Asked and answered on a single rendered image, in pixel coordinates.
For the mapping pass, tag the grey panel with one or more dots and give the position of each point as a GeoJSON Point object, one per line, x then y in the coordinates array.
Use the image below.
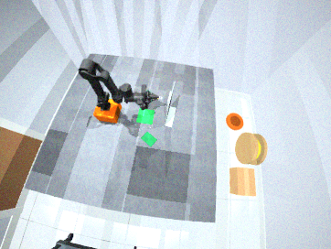
{"type": "Point", "coordinates": [170, 111]}

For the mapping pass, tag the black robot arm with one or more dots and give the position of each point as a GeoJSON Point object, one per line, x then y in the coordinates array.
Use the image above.
{"type": "Point", "coordinates": [87, 71]}

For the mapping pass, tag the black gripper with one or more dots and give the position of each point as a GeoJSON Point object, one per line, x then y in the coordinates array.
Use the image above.
{"type": "Point", "coordinates": [148, 96]}

